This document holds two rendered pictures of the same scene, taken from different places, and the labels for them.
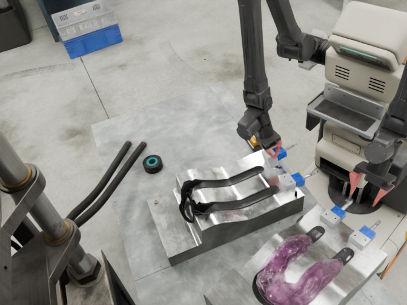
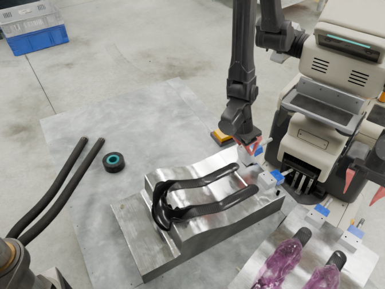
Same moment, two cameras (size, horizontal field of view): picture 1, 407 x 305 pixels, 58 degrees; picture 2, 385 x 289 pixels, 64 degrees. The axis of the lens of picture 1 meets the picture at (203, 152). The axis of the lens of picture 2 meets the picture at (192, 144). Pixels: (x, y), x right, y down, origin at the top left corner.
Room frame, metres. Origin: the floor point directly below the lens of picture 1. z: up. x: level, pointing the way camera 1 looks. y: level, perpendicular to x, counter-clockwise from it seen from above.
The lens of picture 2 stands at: (0.26, 0.12, 1.70)
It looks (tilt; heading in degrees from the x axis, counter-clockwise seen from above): 46 degrees down; 345
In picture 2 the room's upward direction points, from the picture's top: straight up
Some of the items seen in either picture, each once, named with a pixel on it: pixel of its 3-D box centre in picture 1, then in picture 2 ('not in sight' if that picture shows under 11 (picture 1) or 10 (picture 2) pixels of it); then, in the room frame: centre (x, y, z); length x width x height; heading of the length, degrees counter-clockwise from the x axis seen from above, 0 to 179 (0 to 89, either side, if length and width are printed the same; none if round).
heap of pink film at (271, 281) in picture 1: (297, 268); (296, 281); (0.48, -0.21, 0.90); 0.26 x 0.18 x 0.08; 122
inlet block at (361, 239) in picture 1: (367, 233); (354, 233); (0.58, -0.47, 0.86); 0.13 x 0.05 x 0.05; 122
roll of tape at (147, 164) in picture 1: (152, 164); (113, 162); (1.08, 0.22, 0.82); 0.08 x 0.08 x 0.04
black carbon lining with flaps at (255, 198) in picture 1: (226, 190); (204, 191); (0.79, -0.06, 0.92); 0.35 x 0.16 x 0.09; 105
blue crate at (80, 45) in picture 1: (89, 34); (35, 33); (3.90, 1.00, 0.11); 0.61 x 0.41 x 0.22; 108
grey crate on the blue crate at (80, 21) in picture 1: (84, 19); (29, 18); (3.90, 1.00, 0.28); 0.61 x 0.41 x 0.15; 108
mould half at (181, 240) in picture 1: (222, 198); (197, 200); (0.80, -0.04, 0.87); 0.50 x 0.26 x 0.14; 105
